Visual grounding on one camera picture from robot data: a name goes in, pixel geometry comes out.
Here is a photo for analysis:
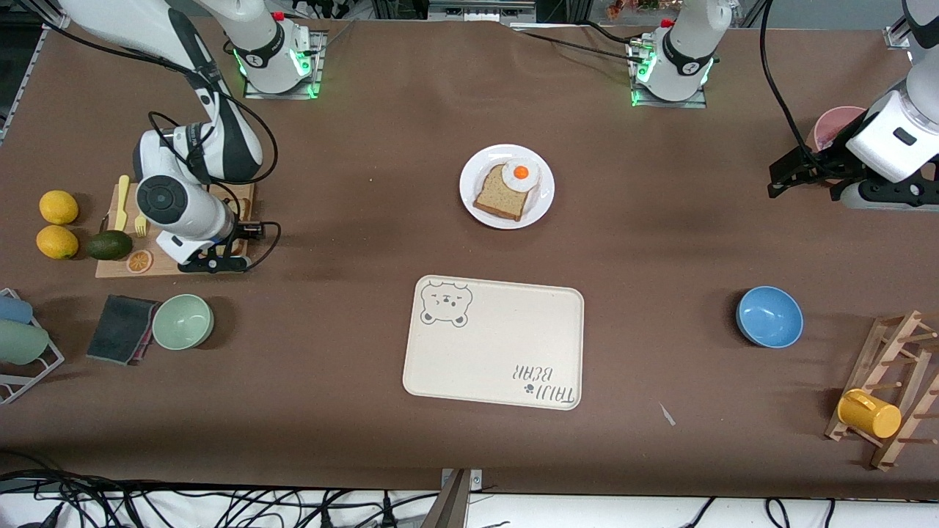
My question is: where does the black power cable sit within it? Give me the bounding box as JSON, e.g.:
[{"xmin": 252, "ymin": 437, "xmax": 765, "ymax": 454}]
[{"xmin": 510, "ymin": 28, "xmax": 650, "ymax": 63}]

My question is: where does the green avocado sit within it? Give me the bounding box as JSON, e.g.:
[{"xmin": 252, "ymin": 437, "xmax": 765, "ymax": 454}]
[{"xmin": 86, "ymin": 230, "xmax": 134, "ymax": 262}]

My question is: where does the brown bread slice under egg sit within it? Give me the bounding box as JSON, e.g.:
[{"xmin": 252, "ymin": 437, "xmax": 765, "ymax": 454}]
[{"xmin": 473, "ymin": 163, "xmax": 530, "ymax": 222}]

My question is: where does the yellow cup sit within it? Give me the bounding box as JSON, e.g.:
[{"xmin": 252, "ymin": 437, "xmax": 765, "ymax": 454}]
[{"xmin": 836, "ymin": 388, "xmax": 903, "ymax": 440}]

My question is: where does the mint green bowl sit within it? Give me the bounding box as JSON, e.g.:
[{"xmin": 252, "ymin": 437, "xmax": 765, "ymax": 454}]
[{"xmin": 151, "ymin": 293, "xmax": 215, "ymax": 351}]

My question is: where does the yellow lemon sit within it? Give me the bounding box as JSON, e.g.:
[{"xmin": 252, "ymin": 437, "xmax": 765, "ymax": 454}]
[
  {"xmin": 36, "ymin": 224, "xmax": 79, "ymax": 260},
  {"xmin": 39, "ymin": 190, "xmax": 80, "ymax": 225}
]

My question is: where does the white round plate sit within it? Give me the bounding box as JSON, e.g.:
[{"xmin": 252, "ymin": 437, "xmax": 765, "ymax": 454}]
[{"xmin": 460, "ymin": 144, "xmax": 555, "ymax": 230}]

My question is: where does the black cable bundle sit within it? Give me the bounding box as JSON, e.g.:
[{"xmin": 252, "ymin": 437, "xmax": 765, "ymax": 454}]
[{"xmin": 0, "ymin": 469, "xmax": 441, "ymax": 528}]

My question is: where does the pink bowl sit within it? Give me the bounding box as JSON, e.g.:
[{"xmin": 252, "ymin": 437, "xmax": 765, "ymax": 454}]
[{"xmin": 813, "ymin": 106, "xmax": 871, "ymax": 155}]

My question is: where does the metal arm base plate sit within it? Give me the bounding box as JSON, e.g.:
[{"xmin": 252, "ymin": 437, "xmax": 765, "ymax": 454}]
[
  {"xmin": 629, "ymin": 37, "xmax": 709, "ymax": 109},
  {"xmin": 242, "ymin": 31, "xmax": 325, "ymax": 100}
]

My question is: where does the brown bread slice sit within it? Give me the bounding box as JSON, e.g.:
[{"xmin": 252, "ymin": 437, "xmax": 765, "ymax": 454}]
[
  {"xmin": 473, "ymin": 163, "xmax": 530, "ymax": 222},
  {"xmin": 217, "ymin": 195, "xmax": 253, "ymax": 259}
]

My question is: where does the white wire rack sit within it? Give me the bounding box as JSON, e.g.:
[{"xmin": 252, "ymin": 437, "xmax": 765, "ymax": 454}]
[{"xmin": 0, "ymin": 287, "xmax": 65, "ymax": 406}]

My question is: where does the fried egg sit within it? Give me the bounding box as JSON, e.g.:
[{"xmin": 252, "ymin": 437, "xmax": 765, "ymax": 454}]
[{"xmin": 501, "ymin": 157, "xmax": 541, "ymax": 194}]

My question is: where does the metal bracket with post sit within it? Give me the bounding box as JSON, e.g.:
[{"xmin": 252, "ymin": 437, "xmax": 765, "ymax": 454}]
[{"xmin": 422, "ymin": 468, "xmax": 483, "ymax": 528}]

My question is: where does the aluminium frame beam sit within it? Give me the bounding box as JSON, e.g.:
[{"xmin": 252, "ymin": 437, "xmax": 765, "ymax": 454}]
[{"xmin": 370, "ymin": 0, "xmax": 595, "ymax": 23}]

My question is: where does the wooden cutting board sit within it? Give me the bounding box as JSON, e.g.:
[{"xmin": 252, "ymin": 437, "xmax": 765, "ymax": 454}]
[{"xmin": 95, "ymin": 178, "xmax": 255, "ymax": 279}]

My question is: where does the wooden cup rack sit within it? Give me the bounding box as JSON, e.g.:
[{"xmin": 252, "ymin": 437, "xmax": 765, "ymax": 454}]
[{"xmin": 823, "ymin": 309, "xmax": 939, "ymax": 472}]

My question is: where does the cream tray with bear print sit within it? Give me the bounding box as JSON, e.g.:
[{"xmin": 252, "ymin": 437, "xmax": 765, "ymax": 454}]
[{"xmin": 402, "ymin": 274, "xmax": 585, "ymax": 411}]

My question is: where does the dark grey folded cloth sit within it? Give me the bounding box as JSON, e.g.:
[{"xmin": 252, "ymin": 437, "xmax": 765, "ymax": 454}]
[{"xmin": 86, "ymin": 294, "xmax": 160, "ymax": 366}]

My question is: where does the blue cup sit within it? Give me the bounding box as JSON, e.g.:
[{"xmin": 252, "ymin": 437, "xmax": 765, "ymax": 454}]
[{"xmin": 0, "ymin": 293, "xmax": 34, "ymax": 325}]

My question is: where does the blue bowl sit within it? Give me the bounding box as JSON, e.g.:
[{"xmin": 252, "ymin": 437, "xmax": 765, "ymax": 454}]
[{"xmin": 735, "ymin": 285, "xmax": 805, "ymax": 349}]

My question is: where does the sage green cup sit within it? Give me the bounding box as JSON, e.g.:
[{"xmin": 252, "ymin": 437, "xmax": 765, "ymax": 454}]
[{"xmin": 0, "ymin": 320, "xmax": 50, "ymax": 366}]

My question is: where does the aluminium frame post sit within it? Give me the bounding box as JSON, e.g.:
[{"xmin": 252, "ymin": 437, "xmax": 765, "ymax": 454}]
[
  {"xmin": 884, "ymin": 15, "xmax": 914, "ymax": 51},
  {"xmin": 0, "ymin": 9, "xmax": 72, "ymax": 144}
]

